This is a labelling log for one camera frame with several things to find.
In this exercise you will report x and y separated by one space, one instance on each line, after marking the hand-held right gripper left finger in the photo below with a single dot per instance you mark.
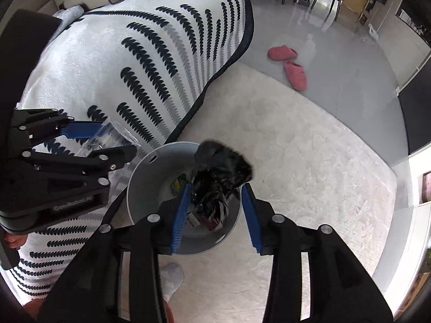
181 208

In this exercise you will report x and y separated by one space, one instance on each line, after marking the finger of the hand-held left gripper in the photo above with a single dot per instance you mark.
111 156
80 130

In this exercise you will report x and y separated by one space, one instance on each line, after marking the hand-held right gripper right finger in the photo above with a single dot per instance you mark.
251 215

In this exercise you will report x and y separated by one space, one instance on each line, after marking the white box with barcode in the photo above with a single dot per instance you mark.
193 220

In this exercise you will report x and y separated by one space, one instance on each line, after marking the clear plastic wrapper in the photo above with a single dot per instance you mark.
114 136

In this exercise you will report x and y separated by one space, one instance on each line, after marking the grey round bin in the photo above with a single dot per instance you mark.
144 195

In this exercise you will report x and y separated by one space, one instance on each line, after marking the black plastic bag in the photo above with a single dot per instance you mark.
229 166

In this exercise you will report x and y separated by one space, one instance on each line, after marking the person's left hand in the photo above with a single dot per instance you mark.
16 241

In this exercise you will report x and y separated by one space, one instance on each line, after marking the white blanket with dark pattern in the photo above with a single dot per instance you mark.
84 74

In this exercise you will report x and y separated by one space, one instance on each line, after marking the cream shaggy rug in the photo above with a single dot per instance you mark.
303 175

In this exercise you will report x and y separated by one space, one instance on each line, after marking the white sock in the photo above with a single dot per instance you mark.
171 279

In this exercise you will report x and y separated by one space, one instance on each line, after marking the person's right leg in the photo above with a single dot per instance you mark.
168 313

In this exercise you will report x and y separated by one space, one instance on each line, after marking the person's leg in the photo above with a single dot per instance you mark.
168 313
33 307

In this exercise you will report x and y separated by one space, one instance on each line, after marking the person's left leg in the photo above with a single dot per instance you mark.
33 307

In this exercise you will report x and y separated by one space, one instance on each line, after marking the light blue towel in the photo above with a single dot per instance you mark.
72 13

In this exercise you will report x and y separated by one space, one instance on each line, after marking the pink slipper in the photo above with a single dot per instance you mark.
296 75
281 53

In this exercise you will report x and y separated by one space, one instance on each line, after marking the black cabinet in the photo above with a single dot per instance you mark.
417 107

